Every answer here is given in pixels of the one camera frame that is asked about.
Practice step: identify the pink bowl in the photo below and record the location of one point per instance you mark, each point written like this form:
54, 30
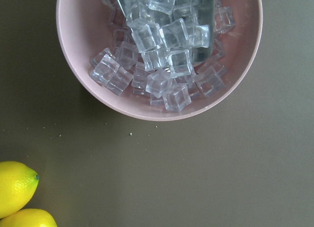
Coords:
83, 32

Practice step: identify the metal ice scoop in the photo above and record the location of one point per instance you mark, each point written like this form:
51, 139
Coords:
175, 23

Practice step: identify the clear ice cube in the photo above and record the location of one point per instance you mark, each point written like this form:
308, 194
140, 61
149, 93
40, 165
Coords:
177, 98
126, 54
158, 82
147, 38
180, 63
224, 19
105, 70
209, 82

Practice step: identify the yellow lemon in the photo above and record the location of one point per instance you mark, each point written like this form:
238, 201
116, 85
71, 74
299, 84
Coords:
29, 218
18, 184

